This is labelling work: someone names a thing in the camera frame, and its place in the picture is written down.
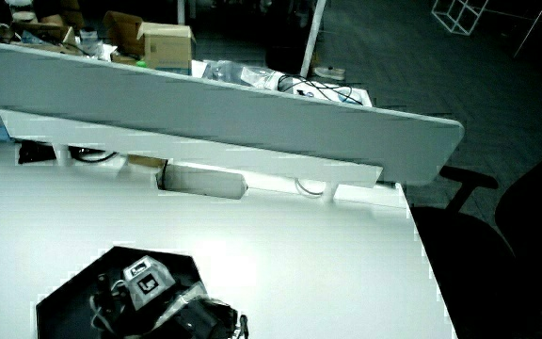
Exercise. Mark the person's right hand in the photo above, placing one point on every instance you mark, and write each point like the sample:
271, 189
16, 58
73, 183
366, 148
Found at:
149, 281

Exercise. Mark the black hexagonal plate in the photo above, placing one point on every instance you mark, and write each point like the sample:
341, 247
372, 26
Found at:
71, 301

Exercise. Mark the person's right forearm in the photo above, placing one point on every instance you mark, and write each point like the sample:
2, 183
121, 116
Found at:
205, 318

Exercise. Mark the white shelf board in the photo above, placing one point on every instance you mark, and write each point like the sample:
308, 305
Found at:
196, 150

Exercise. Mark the white divider panel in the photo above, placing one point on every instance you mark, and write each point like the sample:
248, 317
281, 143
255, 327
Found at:
214, 113

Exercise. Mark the small green object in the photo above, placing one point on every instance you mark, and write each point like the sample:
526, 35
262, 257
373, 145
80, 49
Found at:
141, 64

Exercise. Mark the clear plastic bag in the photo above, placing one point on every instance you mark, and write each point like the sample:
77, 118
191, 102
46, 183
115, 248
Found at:
243, 74

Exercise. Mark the light cardboard box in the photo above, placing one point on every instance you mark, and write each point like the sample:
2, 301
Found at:
167, 44

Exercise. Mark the brown open cardboard box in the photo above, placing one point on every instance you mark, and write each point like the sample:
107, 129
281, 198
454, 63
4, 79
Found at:
122, 30

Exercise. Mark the white flat box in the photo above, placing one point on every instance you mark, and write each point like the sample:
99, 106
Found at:
360, 96

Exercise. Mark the white pole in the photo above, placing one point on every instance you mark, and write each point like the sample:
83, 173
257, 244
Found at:
313, 37

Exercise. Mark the black office chair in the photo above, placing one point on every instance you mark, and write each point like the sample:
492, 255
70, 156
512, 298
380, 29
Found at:
487, 263

